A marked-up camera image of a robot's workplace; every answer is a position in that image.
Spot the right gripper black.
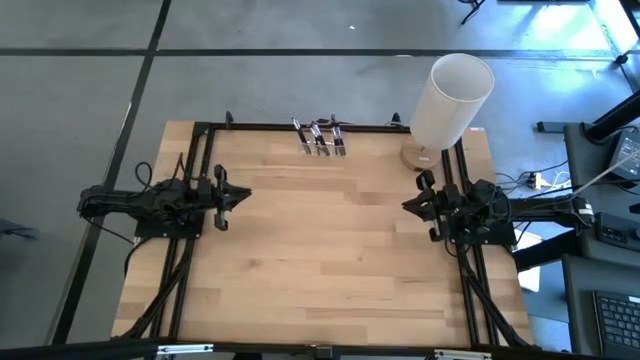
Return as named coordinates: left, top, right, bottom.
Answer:
left=402, top=169, right=471, bottom=242

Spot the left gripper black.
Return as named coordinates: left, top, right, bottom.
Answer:
left=197, top=163, right=253, bottom=232

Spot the white shade wooden base lamp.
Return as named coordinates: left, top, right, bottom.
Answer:
left=399, top=52, right=496, bottom=172

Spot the clear acrylic brush organizer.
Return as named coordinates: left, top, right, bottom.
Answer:
left=295, top=139, right=351, bottom=159

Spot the power strip with plugs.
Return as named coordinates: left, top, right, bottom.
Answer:
left=524, top=171, right=557, bottom=192

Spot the white paper sheet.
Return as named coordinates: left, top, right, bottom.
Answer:
left=514, top=229, right=542, bottom=294

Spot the black support beam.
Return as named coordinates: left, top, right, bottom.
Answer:
left=512, top=229, right=584, bottom=272

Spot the dark metal floor foot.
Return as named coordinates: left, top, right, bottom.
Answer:
left=536, top=120, right=568, bottom=135

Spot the grey desk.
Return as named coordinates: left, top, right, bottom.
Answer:
left=562, top=122, right=640, bottom=360

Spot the black electronic device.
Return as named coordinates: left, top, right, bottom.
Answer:
left=594, top=212, right=640, bottom=246

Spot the black chair base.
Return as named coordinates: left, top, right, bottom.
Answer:
left=458, top=0, right=487, bottom=26

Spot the grey electronic box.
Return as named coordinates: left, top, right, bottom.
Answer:
left=607, top=129, right=640, bottom=181

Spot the black monitor stand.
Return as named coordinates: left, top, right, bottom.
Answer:
left=584, top=89, right=640, bottom=144

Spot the blue-grey floor object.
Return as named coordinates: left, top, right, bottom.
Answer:
left=0, top=218, right=40, bottom=242

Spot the black keyboard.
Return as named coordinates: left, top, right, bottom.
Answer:
left=593, top=290, right=640, bottom=360

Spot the black base cable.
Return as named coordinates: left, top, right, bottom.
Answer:
left=438, top=234, right=461, bottom=259
left=123, top=237, right=151, bottom=279

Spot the black aluminium frame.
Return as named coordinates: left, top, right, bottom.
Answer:
left=0, top=110, right=640, bottom=360

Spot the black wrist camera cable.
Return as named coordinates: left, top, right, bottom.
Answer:
left=134, top=160, right=153, bottom=189

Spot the silver metal bracket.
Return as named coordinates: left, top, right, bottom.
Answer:
left=156, top=343, right=215, bottom=356
left=433, top=348, right=494, bottom=360

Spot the white cable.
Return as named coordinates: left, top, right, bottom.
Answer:
left=529, top=152, right=640, bottom=201

